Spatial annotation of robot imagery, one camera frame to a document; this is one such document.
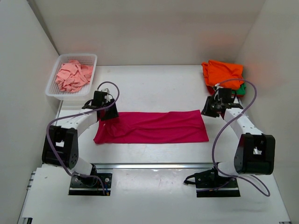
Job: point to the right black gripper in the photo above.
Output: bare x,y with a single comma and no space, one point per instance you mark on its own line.
205,111

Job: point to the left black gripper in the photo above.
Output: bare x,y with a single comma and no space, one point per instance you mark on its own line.
113,114

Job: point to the magenta t shirt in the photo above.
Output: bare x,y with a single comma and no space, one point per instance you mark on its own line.
153,128

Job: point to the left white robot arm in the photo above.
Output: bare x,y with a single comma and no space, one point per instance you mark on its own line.
61,142

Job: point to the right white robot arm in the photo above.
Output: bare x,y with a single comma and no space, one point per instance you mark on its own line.
255,152

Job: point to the red folded t shirt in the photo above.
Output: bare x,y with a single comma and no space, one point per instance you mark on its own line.
210,90

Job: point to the green folded t shirt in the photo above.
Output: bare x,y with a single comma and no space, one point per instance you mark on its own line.
240,92

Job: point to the orange folded t shirt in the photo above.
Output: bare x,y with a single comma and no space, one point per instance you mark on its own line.
215,72

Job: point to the white plastic basket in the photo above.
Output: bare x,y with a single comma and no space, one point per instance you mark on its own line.
52,89

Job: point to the pink t shirt in basket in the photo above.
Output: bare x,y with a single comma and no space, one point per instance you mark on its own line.
73,76

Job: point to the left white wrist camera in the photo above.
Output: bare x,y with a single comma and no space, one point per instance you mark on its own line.
107,95

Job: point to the aluminium table rail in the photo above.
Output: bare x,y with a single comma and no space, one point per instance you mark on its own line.
153,165

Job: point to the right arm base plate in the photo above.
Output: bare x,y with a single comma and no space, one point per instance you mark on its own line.
209,184

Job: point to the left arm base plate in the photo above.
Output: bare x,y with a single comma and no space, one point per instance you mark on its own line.
91,186

